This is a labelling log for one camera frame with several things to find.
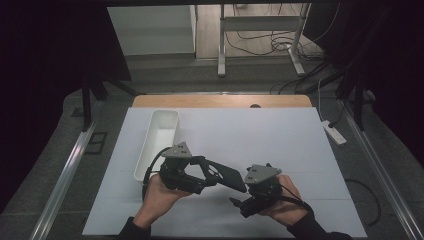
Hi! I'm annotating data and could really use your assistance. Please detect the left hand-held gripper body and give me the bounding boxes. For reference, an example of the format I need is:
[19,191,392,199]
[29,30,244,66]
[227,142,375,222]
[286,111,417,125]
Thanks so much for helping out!
[159,142,206,195]

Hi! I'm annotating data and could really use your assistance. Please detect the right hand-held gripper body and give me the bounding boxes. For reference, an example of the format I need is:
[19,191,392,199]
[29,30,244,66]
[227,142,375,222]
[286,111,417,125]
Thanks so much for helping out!
[244,164,284,210]

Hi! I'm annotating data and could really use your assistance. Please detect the black phone case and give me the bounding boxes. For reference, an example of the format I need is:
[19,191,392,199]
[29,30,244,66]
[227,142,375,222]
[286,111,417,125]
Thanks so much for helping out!
[199,159,248,194]

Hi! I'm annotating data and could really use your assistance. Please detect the white plastic bin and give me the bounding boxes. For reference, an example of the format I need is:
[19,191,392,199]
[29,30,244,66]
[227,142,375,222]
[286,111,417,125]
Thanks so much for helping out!
[133,109,181,183]

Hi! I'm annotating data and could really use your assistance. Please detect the person's left hand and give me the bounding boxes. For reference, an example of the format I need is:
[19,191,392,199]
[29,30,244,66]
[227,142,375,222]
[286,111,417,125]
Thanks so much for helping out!
[133,173,193,230]

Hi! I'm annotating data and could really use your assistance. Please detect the person's right hand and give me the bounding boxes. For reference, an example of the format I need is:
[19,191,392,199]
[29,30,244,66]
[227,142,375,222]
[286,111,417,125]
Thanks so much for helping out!
[258,174,310,228]

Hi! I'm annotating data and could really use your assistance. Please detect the white table mat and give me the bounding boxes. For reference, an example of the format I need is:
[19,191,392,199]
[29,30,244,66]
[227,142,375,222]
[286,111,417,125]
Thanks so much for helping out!
[82,107,368,239]

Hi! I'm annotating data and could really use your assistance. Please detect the wooden table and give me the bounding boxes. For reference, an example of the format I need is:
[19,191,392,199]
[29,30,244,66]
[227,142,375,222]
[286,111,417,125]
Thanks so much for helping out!
[132,94,313,109]

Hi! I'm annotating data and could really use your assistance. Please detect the white power strip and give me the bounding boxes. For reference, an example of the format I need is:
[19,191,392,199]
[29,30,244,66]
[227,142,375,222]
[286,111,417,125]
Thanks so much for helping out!
[321,119,348,146]

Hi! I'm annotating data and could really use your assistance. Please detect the black metal stand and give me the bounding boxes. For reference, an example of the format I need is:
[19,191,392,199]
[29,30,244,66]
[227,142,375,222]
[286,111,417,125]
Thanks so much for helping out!
[334,64,368,132]
[80,71,143,133]

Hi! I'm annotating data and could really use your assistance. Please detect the white cabinet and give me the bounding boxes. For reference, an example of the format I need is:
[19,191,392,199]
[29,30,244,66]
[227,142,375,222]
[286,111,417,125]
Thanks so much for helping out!
[107,4,197,57]

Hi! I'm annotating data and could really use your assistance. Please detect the dark curtain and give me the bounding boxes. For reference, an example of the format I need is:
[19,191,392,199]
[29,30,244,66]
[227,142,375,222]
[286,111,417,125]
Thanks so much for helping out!
[0,0,133,214]
[303,0,424,165]

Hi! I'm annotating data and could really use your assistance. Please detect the left hand-held gripper cable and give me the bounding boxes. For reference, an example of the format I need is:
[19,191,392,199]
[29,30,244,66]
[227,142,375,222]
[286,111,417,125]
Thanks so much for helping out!
[142,146,172,202]

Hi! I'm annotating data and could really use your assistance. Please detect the hand-held gripper cable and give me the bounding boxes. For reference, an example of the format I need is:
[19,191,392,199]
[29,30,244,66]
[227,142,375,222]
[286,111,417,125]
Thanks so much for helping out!
[279,183,315,214]
[142,146,172,202]

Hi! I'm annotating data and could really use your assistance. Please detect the right hand-held gripper cable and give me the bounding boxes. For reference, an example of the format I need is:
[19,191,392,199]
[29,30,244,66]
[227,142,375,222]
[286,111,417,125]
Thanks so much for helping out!
[279,183,315,214]

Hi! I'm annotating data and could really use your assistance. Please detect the black power plug cable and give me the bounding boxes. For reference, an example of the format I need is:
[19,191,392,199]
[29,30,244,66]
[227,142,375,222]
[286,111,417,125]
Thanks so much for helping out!
[328,96,348,129]

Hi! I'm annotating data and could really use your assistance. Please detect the black floor cables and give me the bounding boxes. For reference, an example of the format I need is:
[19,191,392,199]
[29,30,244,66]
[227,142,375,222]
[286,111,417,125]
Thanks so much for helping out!
[269,59,338,96]

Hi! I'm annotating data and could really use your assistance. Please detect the aluminium rail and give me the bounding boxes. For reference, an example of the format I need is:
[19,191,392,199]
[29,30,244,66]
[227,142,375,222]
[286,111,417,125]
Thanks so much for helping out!
[29,99,105,240]
[337,99,424,240]

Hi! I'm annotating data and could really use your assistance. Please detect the black cable loop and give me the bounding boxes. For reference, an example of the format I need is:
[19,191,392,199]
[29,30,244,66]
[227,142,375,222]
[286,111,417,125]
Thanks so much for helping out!
[344,178,382,228]

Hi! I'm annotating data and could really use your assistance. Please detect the black cable tangle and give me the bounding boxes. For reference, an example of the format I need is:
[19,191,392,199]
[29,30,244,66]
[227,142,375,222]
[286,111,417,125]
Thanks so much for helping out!
[224,3,328,58]

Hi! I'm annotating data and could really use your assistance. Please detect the white desk frame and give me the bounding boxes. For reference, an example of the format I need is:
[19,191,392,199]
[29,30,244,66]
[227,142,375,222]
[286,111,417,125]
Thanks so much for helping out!
[217,3,312,78]

